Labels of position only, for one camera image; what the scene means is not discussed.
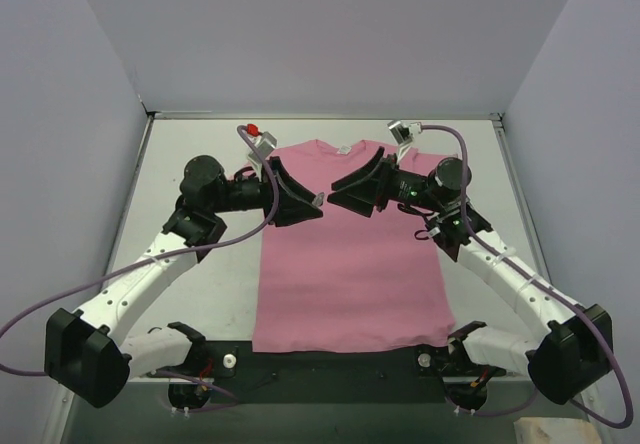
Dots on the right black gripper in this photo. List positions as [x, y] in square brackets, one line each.
[381, 180]

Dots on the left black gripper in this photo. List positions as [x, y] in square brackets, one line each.
[273, 190]

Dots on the pink t-shirt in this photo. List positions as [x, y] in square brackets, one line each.
[347, 284]

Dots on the round green brooch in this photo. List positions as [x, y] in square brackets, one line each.
[319, 199]

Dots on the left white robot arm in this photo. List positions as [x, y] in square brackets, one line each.
[90, 350]

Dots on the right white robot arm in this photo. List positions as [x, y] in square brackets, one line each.
[570, 347]

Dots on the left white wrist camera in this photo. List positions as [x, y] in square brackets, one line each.
[263, 144]

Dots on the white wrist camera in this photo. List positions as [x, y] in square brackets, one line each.
[404, 135]
[263, 144]

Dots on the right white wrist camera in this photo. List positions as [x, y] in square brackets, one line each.
[404, 135]

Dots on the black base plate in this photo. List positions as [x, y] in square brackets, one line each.
[409, 375]

